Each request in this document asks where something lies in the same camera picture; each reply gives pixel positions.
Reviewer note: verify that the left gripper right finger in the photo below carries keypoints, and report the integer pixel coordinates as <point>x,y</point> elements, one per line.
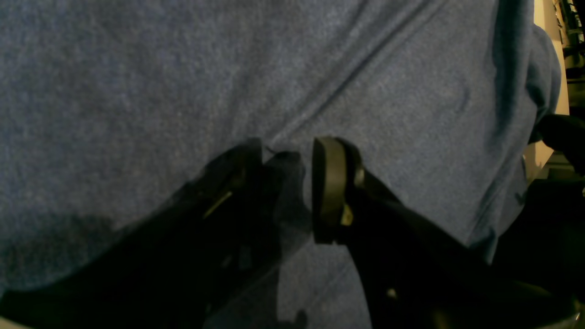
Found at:
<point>414,275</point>

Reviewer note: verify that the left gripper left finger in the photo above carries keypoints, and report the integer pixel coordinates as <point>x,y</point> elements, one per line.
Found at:
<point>215,236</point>

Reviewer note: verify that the dark blue t-shirt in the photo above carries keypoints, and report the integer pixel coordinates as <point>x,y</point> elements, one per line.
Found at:
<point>109,107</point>

